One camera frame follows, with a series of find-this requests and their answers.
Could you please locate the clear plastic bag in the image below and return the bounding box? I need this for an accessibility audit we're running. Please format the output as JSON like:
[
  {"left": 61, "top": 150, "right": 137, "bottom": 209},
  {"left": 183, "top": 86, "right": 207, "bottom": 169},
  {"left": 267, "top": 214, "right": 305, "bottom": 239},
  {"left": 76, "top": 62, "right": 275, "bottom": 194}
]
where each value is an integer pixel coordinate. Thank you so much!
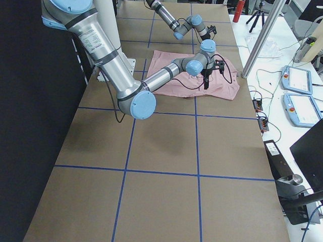
[{"left": 245, "top": 36, "right": 283, "bottom": 58}]

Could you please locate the black control box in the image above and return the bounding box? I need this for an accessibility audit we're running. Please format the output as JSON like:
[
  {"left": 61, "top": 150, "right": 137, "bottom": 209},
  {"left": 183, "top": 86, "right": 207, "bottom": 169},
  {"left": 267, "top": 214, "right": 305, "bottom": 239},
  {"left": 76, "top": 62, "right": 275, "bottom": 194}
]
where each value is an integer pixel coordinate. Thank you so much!
[{"left": 264, "top": 140, "right": 315, "bottom": 225}]

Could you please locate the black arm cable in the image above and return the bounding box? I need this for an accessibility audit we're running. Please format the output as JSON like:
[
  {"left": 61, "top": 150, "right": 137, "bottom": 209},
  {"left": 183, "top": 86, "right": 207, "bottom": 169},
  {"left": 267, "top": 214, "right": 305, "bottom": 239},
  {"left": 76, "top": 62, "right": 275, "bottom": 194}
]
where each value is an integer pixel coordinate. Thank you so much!
[
  {"left": 100, "top": 54, "right": 234, "bottom": 124},
  {"left": 176, "top": 17, "right": 218, "bottom": 35}
]

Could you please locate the orange connector board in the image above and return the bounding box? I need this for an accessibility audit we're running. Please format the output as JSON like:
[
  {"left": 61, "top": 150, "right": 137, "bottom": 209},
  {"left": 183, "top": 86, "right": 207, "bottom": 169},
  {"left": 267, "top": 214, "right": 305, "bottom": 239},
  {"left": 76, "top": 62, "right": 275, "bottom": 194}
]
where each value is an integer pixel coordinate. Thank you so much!
[
  {"left": 252, "top": 99, "right": 263, "bottom": 112},
  {"left": 257, "top": 116, "right": 269, "bottom": 134}
]

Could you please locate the black monitor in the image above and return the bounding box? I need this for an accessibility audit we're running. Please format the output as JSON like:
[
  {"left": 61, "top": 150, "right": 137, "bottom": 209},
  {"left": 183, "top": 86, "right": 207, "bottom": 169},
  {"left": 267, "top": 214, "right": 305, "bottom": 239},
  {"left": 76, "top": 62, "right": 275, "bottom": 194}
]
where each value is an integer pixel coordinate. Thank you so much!
[{"left": 290, "top": 120, "right": 322, "bottom": 192}]

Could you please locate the pink t-shirt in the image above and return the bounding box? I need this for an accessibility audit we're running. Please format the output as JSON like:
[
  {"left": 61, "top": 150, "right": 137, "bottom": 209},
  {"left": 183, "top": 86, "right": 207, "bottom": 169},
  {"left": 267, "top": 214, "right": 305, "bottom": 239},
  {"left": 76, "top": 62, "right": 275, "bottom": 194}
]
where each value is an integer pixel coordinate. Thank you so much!
[{"left": 147, "top": 50, "right": 240, "bottom": 100}]

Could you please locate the black camera tripod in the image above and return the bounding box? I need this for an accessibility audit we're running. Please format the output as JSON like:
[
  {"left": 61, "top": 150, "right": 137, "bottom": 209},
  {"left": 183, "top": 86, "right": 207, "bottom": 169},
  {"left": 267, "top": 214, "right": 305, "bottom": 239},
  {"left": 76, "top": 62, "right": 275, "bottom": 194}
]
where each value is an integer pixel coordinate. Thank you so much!
[{"left": 246, "top": 0, "right": 265, "bottom": 33}]

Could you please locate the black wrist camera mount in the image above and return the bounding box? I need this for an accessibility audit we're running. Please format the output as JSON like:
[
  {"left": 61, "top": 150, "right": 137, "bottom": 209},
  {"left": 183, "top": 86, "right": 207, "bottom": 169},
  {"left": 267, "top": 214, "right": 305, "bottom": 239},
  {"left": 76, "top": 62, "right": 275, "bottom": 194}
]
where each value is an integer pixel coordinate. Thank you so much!
[{"left": 214, "top": 59, "right": 225, "bottom": 75}]

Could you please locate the blue teach pendant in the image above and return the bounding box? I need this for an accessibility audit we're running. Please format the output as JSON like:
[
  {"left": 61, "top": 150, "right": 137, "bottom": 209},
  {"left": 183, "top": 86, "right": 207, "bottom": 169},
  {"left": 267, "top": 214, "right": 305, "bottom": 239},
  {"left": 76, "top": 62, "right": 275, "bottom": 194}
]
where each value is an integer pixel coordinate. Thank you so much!
[
  {"left": 283, "top": 94, "right": 322, "bottom": 128},
  {"left": 281, "top": 66, "right": 313, "bottom": 95}
]

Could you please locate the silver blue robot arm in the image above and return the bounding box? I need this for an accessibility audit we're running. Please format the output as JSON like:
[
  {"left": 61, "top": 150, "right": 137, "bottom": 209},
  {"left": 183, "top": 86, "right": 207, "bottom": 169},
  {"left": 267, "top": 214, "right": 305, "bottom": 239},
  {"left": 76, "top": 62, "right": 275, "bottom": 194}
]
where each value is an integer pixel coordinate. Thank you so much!
[
  {"left": 41, "top": 1, "right": 224, "bottom": 119},
  {"left": 143, "top": 1, "right": 217, "bottom": 40}
]

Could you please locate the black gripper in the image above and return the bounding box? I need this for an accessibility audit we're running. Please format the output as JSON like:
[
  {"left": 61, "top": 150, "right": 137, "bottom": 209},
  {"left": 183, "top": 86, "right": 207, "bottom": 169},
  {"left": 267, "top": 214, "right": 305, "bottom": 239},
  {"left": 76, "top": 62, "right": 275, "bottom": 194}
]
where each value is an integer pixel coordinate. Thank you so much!
[
  {"left": 201, "top": 59, "right": 214, "bottom": 90},
  {"left": 200, "top": 28, "right": 214, "bottom": 40}
]

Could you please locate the red cylinder bottle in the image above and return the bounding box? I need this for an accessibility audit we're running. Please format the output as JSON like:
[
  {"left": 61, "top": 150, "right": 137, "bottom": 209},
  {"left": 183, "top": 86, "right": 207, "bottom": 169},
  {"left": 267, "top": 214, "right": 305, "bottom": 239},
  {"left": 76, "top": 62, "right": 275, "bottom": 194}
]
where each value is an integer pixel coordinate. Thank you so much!
[{"left": 233, "top": 0, "right": 245, "bottom": 23}]

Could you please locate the aluminium frame post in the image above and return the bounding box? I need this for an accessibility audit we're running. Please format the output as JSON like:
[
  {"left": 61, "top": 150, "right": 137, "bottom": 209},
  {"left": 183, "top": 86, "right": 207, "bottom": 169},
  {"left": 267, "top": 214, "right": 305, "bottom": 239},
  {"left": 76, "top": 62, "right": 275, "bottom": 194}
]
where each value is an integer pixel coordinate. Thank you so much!
[{"left": 242, "top": 0, "right": 286, "bottom": 79}]

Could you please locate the upper blue teach pendant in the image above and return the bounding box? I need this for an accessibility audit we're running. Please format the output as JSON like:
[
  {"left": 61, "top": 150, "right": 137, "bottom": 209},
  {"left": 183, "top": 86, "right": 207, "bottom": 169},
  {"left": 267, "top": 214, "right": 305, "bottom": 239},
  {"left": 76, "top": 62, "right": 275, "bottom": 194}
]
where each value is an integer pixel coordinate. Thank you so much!
[{"left": 281, "top": 66, "right": 313, "bottom": 95}]

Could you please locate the lower blue teach pendant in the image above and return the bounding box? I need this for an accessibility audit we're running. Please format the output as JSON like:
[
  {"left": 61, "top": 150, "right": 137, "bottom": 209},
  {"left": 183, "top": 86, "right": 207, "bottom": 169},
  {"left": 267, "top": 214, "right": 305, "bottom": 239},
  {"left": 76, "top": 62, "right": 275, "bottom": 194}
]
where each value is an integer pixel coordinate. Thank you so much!
[{"left": 283, "top": 94, "right": 322, "bottom": 128}]

